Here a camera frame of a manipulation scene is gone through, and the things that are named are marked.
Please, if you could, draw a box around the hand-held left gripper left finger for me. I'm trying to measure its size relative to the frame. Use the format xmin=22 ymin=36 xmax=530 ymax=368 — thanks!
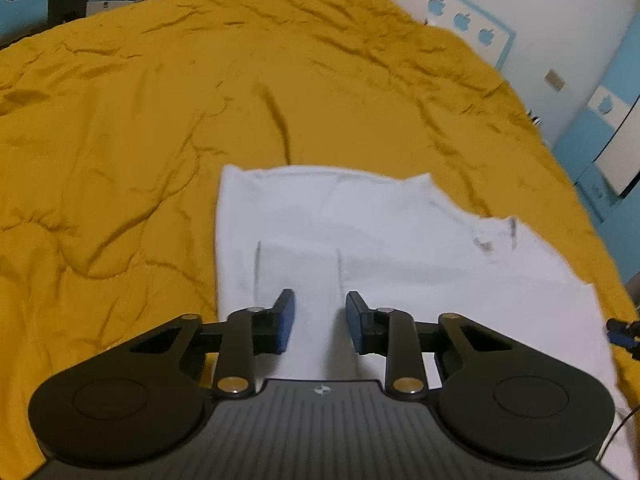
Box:
xmin=129 ymin=288 xmax=297 ymax=401

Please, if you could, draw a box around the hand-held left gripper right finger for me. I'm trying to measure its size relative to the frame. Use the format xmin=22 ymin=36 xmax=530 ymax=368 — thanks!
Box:
xmin=345 ymin=291 xmax=512 ymax=401

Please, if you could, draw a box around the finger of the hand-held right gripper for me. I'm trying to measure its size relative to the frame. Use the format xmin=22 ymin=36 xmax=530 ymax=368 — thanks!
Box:
xmin=605 ymin=317 xmax=640 ymax=347

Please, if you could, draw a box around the white printed t-shirt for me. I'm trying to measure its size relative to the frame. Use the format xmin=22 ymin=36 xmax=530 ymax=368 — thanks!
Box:
xmin=214 ymin=164 xmax=632 ymax=461

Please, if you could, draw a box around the blue and white wardrobe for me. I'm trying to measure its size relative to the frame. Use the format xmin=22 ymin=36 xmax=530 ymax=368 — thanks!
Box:
xmin=552 ymin=10 xmax=640 ymax=223

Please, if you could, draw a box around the yellow quilt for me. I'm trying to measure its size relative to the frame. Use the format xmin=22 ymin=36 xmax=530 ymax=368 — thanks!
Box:
xmin=0 ymin=0 xmax=632 ymax=480

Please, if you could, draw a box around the white and blue headboard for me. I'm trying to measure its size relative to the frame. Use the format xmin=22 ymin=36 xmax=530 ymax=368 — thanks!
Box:
xmin=250 ymin=0 xmax=517 ymax=70

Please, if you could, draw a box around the black cable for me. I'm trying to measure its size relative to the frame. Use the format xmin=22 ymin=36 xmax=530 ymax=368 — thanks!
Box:
xmin=599 ymin=406 xmax=640 ymax=463

